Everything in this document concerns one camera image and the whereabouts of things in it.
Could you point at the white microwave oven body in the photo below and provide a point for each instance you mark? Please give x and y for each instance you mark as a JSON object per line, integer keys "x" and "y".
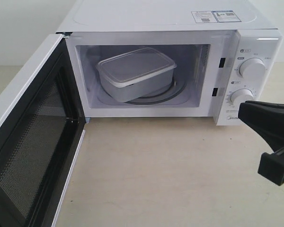
{"x": 208, "y": 55}

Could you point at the white plastic lidded container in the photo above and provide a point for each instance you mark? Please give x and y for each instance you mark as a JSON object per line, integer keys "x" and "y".
{"x": 131, "y": 75}

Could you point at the white printed paper label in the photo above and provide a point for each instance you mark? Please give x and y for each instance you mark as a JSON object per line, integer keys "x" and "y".
{"x": 216, "y": 16}

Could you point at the white microwave door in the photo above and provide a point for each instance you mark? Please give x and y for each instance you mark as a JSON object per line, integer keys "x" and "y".
{"x": 41, "y": 131}

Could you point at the lower white timer knob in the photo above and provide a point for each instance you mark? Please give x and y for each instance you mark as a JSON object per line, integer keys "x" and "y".
{"x": 240, "y": 96}

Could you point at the glass turntable plate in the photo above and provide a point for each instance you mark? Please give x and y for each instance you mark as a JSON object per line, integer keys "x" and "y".
{"x": 162, "y": 95}

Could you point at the upper white power knob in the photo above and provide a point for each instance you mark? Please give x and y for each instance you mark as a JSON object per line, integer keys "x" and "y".
{"x": 252, "y": 68}

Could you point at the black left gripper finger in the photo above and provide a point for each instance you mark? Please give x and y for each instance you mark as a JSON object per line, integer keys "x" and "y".
{"x": 271, "y": 166}

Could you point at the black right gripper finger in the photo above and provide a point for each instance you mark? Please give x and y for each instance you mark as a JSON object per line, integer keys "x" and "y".
{"x": 266, "y": 119}

